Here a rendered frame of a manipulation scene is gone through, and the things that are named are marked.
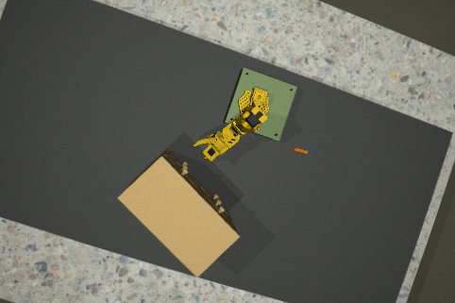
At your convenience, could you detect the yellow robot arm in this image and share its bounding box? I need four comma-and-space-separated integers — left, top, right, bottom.
222, 90, 269, 148

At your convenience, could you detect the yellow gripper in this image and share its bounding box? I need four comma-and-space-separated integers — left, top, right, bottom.
194, 131, 229, 161

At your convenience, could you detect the orange battery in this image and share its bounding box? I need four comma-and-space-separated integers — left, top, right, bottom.
294, 147, 307, 154

